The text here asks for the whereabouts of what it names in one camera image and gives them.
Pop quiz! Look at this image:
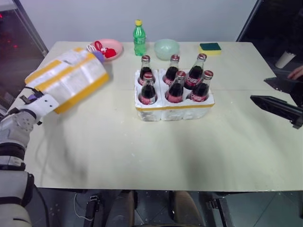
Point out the thin white floor cable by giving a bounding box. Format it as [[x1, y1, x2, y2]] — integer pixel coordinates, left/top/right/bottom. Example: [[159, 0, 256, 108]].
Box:
[[74, 192, 94, 222]]

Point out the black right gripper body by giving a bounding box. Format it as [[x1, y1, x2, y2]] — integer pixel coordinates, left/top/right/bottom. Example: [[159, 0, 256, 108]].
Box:
[[290, 104, 303, 130]]

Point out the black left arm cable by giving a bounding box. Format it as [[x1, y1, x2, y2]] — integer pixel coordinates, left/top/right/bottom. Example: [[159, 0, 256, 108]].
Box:
[[23, 86, 45, 97]]

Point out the yellow green sponge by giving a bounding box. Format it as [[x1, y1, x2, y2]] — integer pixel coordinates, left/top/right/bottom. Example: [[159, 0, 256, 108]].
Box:
[[198, 42, 223, 57]]

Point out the black table leg bracket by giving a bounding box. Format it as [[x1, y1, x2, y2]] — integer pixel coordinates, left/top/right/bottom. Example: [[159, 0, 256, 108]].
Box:
[[84, 193, 100, 221], [206, 198, 227, 227]]

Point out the white foam crate yellow tape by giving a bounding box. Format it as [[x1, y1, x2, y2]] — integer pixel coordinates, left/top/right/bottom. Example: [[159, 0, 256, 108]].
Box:
[[134, 68, 215, 122]]

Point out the white paper cup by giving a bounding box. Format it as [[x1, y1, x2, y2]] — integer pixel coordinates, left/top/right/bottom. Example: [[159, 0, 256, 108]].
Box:
[[275, 51, 297, 70]]

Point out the bystander bare hand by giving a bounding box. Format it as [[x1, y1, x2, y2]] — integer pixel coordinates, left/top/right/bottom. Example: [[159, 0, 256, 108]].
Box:
[[288, 65, 303, 81]]

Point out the pink plate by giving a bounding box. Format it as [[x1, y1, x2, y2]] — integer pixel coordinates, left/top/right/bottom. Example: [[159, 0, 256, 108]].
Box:
[[86, 39, 124, 64]]

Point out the pale green bowl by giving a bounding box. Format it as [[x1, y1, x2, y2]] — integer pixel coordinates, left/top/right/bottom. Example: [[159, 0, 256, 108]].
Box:
[[154, 39, 180, 61]]

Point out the green bottle yellow cap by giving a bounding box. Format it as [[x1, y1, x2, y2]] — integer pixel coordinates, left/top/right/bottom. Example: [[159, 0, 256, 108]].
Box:
[[133, 19, 147, 57]]

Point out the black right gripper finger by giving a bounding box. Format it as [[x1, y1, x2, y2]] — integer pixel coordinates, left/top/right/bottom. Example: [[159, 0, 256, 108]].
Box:
[[264, 77, 303, 107], [250, 95, 291, 122]]

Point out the glass cola bottle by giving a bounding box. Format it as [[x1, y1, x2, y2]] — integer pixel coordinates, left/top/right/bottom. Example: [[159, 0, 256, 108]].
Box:
[[162, 54, 181, 86], [184, 53, 208, 90], [165, 70, 187, 104], [138, 72, 158, 105], [188, 70, 214, 103], [138, 55, 153, 86]]

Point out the dark glass cabinet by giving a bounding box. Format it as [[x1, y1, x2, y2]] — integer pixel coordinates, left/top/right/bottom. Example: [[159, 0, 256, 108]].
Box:
[[0, 0, 49, 102]]

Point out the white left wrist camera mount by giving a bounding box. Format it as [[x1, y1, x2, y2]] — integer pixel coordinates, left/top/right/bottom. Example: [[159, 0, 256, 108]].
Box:
[[20, 93, 60, 119]]

